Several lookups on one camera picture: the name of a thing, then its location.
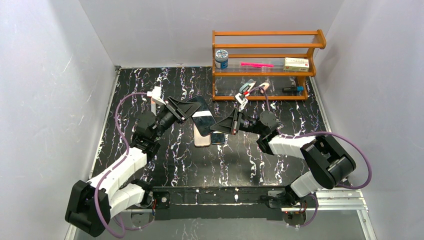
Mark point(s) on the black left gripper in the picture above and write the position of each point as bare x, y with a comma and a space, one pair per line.
175, 110

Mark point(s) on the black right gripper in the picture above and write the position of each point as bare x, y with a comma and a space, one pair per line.
236, 121

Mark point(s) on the black smartphone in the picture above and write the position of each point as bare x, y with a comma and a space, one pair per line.
217, 138

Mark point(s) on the black remote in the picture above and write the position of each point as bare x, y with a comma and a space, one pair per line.
202, 118

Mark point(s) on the pink phone case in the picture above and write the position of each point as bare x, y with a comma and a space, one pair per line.
199, 140

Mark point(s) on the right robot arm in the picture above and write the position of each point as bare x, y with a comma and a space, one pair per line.
328, 162

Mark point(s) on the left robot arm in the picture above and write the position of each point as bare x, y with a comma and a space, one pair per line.
93, 203

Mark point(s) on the orange grey eraser block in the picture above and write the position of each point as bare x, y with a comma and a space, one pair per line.
153, 107

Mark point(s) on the teal white stapler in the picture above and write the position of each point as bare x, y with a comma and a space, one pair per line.
248, 86

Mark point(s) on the pink white clip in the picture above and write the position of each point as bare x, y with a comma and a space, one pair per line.
263, 87

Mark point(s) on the pink pen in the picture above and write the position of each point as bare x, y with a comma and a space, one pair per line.
256, 65

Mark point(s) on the blue white round jar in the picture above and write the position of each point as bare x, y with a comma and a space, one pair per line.
221, 58

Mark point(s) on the black blue marker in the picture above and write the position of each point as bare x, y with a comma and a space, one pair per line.
293, 89

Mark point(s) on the orange wooden shelf rack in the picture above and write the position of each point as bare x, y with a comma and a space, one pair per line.
267, 47

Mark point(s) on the black base bar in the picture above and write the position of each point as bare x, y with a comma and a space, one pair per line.
234, 202

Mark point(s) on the white red small box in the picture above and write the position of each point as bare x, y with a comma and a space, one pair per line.
296, 64

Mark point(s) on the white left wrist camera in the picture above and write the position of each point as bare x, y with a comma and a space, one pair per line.
155, 96

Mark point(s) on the aluminium frame rail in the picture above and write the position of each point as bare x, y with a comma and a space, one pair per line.
340, 199

